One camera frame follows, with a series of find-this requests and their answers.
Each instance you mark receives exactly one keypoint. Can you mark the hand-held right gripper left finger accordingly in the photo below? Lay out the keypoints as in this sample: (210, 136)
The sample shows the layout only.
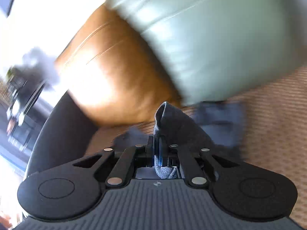
(151, 154)

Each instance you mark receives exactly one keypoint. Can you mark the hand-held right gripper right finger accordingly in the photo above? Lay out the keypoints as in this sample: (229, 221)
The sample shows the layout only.
(163, 154)

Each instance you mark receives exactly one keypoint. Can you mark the dark grey knit garment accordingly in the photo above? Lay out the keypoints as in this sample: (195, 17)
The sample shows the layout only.
(177, 127)

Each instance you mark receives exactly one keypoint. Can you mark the orange leather sofa cushion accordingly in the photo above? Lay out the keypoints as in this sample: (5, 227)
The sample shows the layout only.
(115, 76)

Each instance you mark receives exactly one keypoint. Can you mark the black rounded armrest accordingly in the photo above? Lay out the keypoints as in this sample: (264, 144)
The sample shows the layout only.
(64, 129)

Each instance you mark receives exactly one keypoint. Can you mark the beige woven sofa seat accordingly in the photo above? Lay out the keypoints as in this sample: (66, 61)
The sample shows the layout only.
(271, 129)

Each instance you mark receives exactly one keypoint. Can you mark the pale green leather sofa cushion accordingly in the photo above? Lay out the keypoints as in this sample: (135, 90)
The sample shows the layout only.
(206, 40)

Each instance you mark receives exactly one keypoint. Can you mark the dark blurred furniture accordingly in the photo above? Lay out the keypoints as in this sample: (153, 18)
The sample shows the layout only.
(19, 115)

